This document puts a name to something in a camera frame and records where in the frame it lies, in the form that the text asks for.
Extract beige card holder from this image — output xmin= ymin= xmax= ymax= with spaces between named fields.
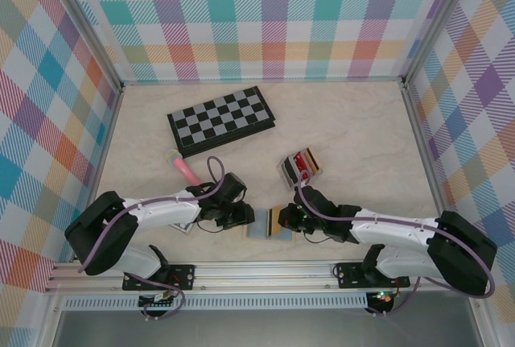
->
xmin=244 ymin=206 xmax=298 ymax=243

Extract gold card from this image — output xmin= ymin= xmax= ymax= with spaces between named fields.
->
xmin=266 ymin=206 xmax=283 ymax=239
xmin=301 ymin=148 xmax=324 ymax=174

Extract blue playing card deck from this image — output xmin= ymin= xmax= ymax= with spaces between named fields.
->
xmin=167 ymin=221 xmax=197 ymax=236

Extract red card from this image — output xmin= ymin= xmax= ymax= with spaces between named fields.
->
xmin=292 ymin=151 xmax=311 ymax=182

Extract pink toy microphone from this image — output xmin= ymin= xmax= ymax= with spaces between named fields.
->
xmin=164 ymin=149 xmax=201 ymax=186

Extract black grey chessboard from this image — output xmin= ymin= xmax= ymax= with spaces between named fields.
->
xmin=167 ymin=85 xmax=277 ymax=159

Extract small circuit board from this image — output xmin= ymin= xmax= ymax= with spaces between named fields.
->
xmin=138 ymin=292 xmax=177 ymax=308
xmin=369 ymin=290 xmax=396 ymax=304

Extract grey metal panel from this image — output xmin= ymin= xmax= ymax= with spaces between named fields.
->
xmin=51 ymin=309 xmax=484 ymax=347

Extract aluminium mounting rail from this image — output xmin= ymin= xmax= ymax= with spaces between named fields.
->
xmin=43 ymin=258 xmax=488 ymax=294

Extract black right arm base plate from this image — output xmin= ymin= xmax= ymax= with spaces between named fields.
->
xmin=332 ymin=261 xmax=411 ymax=290

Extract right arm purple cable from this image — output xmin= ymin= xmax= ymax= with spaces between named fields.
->
xmin=293 ymin=169 xmax=494 ymax=318

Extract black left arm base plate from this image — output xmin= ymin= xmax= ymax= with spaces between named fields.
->
xmin=122 ymin=265 xmax=197 ymax=292

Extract perforated grey cable tray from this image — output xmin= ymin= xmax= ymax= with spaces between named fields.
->
xmin=63 ymin=296 xmax=370 ymax=311

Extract aluminium frame bar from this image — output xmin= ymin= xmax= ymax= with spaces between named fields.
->
xmin=120 ymin=76 xmax=406 ymax=86
xmin=38 ymin=83 xmax=125 ymax=347
xmin=401 ymin=83 xmax=496 ymax=347

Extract aluminium frame post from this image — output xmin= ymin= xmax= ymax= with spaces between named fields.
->
xmin=401 ymin=0 xmax=482 ymax=87
xmin=43 ymin=0 xmax=125 ymax=91

